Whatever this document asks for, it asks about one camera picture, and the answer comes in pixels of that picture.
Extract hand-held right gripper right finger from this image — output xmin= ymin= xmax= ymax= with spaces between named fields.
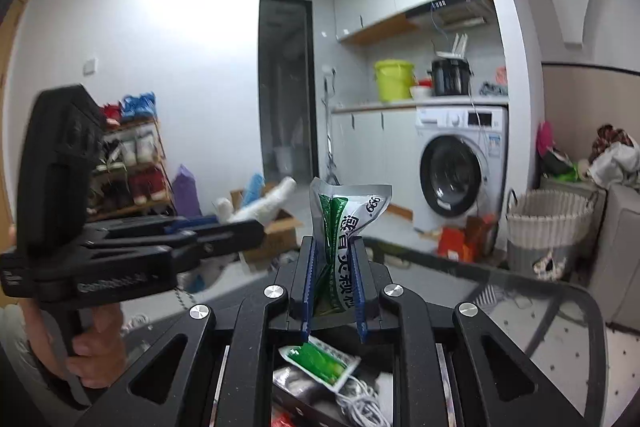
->
xmin=350 ymin=241 xmax=586 ymax=427

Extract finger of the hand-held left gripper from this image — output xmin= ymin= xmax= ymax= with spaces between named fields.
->
xmin=100 ymin=214 xmax=223 ymax=240
xmin=150 ymin=219 xmax=266 ymax=275

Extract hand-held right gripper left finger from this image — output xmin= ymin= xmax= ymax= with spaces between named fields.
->
xmin=75 ymin=239 xmax=318 ymax=427

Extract green and white packet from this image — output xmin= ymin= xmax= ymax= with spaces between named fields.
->
xmin=279 ymin=341 xmax=362 ymax=394
xmin=309 ymin=177 xmax=393 ymax=315

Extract white cable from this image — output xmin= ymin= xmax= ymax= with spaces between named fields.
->
xmin=335 ymin=374 xmax=393 ymax=427

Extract person's left hand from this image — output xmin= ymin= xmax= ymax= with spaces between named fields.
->
xmin=20 ymin=304 xmax=126 ymax=390

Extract purple bag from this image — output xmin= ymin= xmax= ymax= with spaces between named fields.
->
xmin=172 ymin=164 xmax=202 ymax=218

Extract brown cardboard box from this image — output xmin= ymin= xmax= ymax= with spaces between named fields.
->
xmin=230 ymin=189 xmax=303 ymax=265

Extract blue plastic bag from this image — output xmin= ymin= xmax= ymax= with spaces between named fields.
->
xmin=242 ymin=173 xmax=266 ymax=208

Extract wooden shoe rack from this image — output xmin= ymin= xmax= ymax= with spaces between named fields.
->
xmin=87 ymin=119 xmax=176 ymax=218

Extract shoe rack with shoes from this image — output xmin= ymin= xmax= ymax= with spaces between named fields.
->
xmin=87 ymin=92 xmax=168 ymax=212

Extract red box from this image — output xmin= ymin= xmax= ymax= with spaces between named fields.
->
xmin=437 ymin=214 xmax=498 ymax=263

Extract white lower cabinets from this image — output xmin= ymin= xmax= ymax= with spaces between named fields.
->
xmin=331 ymin=109 xmax=418 ymax=218

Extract wooden door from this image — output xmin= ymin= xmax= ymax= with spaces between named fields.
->
xmin=0 ymin=0 xmax=31 ymax=228

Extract white washing machine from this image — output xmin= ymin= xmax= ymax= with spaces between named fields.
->
xmin=415 ymin=106 xmax=510 ymax=228

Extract dark glass door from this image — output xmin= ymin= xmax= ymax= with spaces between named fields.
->
xmin=259 ymin=0 xmax=321 ymax=180

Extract wicker laundry basket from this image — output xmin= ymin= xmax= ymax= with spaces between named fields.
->
xmin=506 ymin=189 xmax=601 ymax=278

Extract green bucket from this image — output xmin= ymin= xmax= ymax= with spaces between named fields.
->
xmin=374 ymin=60 xmax=416 ymax=102

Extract black pressure cooker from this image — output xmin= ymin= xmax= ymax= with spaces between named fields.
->
xmin=431 ymin=58 xmax=473 ymax=96

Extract black and green bag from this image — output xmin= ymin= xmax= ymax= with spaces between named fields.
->
xmin=542 ymin=147 xmax=581 ymax=182

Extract pink bag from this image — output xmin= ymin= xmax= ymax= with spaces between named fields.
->
xmin=537 ymin=122 xmax=556 ymax=158

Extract white router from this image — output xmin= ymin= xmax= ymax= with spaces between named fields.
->
xmin=432 ymin=33 xmax=471 ymax=60

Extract pile of clothes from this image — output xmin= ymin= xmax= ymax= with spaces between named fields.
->
xmin=587 ymin=124 xmax=640 ymax=188

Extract range hood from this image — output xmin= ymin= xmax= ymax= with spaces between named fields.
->
xmin=406 ymin=0 xmax=496 ymax=30

